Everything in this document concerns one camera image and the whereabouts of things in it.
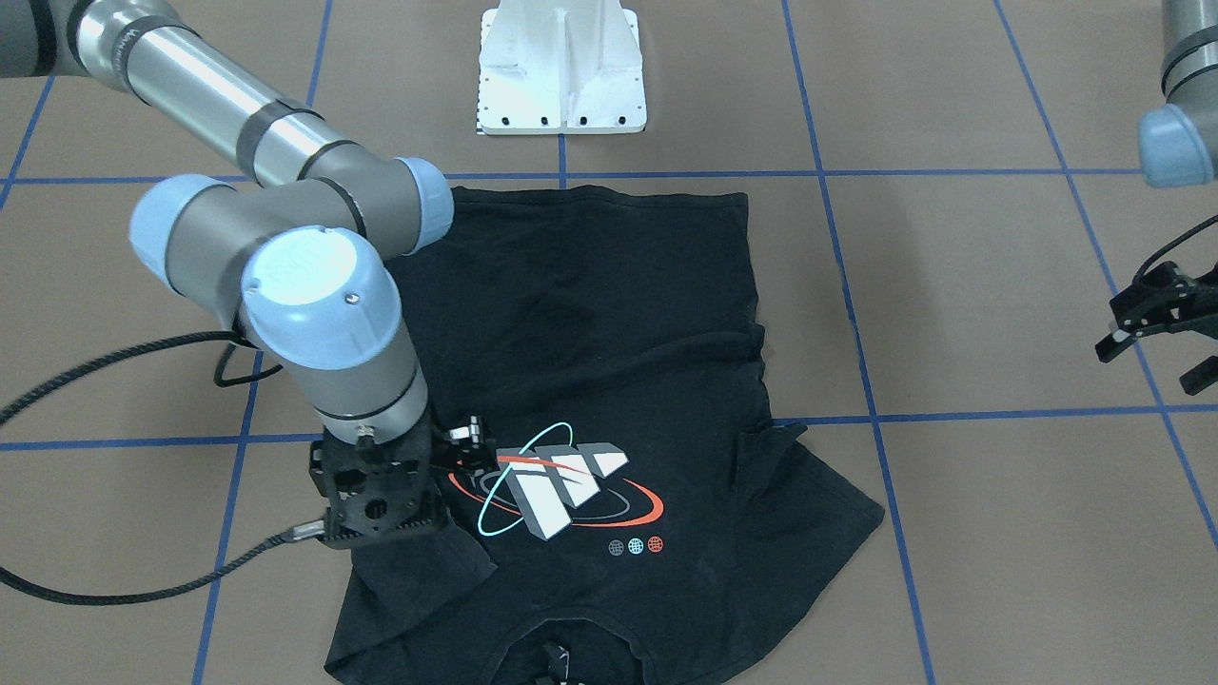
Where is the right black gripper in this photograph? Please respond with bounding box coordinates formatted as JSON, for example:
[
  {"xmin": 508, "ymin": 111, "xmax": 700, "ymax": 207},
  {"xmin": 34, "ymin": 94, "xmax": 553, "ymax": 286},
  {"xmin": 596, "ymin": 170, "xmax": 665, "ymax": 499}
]
[{"xmin": 390, "ymin": 414, "xmax": 499, "ymax": 496}]

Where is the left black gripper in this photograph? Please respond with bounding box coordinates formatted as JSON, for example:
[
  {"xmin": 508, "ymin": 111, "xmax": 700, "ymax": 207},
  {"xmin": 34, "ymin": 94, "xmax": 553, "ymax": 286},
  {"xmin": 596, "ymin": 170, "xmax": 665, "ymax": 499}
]
[{"xmin": 1095, "ymin": 264, "xmax": 1218, "ymax": 396}]

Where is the black graphic t-shirt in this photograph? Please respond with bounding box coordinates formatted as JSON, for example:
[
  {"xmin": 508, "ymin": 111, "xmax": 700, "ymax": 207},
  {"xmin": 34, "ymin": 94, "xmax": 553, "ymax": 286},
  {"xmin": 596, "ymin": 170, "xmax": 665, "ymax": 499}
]
[{"xmin": 324, "ymin": 186, "xmax": 884, "ymax": 684}]

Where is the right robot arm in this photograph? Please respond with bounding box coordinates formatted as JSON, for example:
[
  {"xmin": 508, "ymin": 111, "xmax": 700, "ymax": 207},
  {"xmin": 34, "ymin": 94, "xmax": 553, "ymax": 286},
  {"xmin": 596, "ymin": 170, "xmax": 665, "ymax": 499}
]
[{"xmin": 2, "ymin": 1, "xmax": 454, "ymax": 460}]

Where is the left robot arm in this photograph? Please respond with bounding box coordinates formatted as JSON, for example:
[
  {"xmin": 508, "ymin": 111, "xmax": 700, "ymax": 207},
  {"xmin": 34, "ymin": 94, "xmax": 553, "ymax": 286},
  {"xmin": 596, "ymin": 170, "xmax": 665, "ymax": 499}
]
[{"xmin": 1093, "ymin": 1, "xmax": 1217, "ymax": 363}]

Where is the brown paper table cover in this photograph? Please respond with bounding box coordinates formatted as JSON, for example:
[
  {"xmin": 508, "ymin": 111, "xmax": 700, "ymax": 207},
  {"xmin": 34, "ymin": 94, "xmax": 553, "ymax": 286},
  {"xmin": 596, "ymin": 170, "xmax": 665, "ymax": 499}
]
[{"xmin": 2, "ymin": 1, "xmax": 1217, "ymax": 684}]

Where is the white pedestal column base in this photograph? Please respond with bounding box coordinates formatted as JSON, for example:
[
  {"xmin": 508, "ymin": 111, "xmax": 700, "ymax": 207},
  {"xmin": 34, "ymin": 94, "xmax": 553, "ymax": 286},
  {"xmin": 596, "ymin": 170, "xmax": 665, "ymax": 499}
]
[{"xmin": 476, "ymin": 1, "xmax": 648, "ymax": 137}]

